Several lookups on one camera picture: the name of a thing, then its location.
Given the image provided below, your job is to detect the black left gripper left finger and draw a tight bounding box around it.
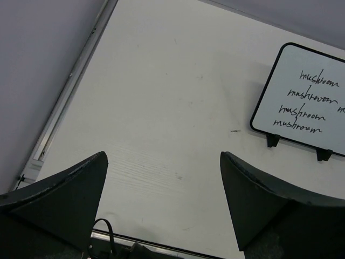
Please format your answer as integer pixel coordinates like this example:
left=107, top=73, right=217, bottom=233
left=1, top=152, right=108, bottom=253

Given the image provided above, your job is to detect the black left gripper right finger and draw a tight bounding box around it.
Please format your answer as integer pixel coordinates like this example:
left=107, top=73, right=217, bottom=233
left=220, top=152, right=344, bottom=251

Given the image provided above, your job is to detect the small black-framed whiteboard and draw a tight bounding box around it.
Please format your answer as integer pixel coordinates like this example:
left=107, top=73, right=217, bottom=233
left=250, top=43, right=344, bottom=156

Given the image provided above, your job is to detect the black whiteboard stand foot left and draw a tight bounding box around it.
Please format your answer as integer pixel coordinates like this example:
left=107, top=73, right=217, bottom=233
left=266, top=133, right=280, bottom=148

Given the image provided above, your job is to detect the black whiteboard stand foot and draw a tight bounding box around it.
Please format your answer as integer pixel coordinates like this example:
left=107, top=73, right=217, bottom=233
left=266, top=133, right=280, bottom=148
left=316, top=148, right=333, bottom=161

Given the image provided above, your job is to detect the black whiteboard stand foot right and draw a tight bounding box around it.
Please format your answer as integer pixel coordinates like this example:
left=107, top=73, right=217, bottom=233
left=316, top=148, right=333, bottom=161

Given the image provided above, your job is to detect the black cable loop left wrist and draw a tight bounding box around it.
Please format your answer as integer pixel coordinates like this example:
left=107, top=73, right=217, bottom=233
left=87, top=218, right=118, bottom=258

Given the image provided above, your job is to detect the aluminium table frame rail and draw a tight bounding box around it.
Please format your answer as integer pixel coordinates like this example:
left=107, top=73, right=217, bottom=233
left=13, top=0, right=118, bottom=190

